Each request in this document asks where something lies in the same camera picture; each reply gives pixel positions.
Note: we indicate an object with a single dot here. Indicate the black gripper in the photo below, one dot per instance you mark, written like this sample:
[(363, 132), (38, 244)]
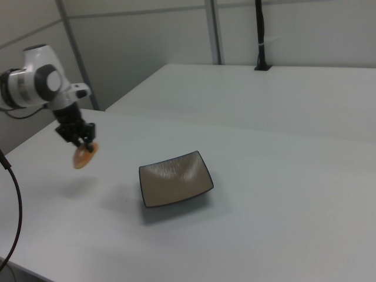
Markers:
[(72, 124)]

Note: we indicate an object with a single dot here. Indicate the orange glazed donut bread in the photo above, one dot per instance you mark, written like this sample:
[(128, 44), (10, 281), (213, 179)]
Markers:
[(83, 160)]

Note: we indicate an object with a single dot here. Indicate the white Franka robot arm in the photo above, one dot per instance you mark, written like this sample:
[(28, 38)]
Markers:
[(32, 82)]

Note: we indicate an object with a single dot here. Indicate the square brown ceramic plate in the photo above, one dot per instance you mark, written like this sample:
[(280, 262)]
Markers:
[(173, 182)]

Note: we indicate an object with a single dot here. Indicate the black pole with base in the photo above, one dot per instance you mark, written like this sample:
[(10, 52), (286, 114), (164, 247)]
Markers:
[(261, 29)]

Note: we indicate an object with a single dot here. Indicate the grey partition post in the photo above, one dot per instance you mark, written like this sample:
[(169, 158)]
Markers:
[(214, 29), (79, 58)]

